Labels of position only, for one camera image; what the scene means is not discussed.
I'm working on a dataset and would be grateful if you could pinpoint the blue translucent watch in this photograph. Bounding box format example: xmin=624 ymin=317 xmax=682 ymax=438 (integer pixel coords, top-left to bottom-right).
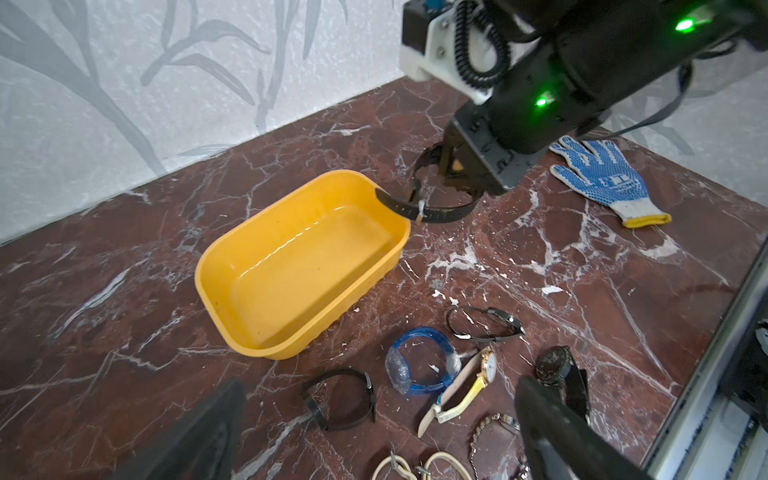
xmin=385 ymin=327 xmax=462 ymax=396

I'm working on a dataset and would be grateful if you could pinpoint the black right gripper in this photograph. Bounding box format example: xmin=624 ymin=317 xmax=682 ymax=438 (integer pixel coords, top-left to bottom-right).
xmin=438 ymin=113 xmax=546 ymax=196

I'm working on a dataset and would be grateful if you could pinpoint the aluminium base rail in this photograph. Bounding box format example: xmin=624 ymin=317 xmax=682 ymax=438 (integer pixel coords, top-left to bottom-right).
xmin=642 ymin=248 xmax=767 ymax=479

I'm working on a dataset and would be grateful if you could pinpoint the black strap watch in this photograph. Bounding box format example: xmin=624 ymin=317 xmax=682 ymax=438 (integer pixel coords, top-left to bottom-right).
xmin=375 ymin=143 xmax=483 ymax=224

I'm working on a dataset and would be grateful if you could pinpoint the blue dotted work glove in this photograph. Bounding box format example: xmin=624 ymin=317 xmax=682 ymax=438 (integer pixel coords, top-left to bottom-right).
xmin=549 ymin=136 xmax=672 ymax=229

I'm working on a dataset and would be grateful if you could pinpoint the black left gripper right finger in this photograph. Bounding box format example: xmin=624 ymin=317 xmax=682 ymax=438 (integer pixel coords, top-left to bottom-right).
xmin=515 ymin=376 xmax=649 ymax=480

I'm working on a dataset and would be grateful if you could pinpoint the chunky black watch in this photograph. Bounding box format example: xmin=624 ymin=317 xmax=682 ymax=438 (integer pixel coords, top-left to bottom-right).
xmin=534 ymin=346 xmax=591 ymax=424

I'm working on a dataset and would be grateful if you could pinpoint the thin black watch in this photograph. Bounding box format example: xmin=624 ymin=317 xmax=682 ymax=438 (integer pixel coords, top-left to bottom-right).
xmin=445 ymin=306 xmax=525 ymax=344

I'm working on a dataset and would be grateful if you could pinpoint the silver chain bracelet watch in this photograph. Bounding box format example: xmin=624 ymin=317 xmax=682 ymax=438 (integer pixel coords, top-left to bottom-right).
xmin=467 ymin=412 xmax=532 ymax=480

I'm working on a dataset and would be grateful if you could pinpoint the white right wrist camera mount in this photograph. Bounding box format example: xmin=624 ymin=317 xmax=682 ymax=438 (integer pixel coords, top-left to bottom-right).
xmin=399 ymin=1 xmax=512 ymax=105

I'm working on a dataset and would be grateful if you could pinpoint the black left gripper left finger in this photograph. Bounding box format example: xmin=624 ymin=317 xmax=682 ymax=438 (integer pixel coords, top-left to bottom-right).
xmin=112 ymin=379 xmax=246 ymax=479

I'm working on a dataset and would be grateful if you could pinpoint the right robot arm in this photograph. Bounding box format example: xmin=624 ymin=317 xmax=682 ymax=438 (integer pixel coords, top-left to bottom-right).
xmin=439 ymin=1 xmax=767 ymax=195

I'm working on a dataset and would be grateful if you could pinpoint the black band watch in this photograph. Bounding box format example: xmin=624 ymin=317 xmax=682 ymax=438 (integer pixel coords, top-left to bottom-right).
xmin=300 ymin=367 xmax=377 ymax=432

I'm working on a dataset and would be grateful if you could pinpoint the yellow plastic storage box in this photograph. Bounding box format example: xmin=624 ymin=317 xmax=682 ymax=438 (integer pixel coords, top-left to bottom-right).
xmin=195 ymin=170 xmax=411 ymax=360

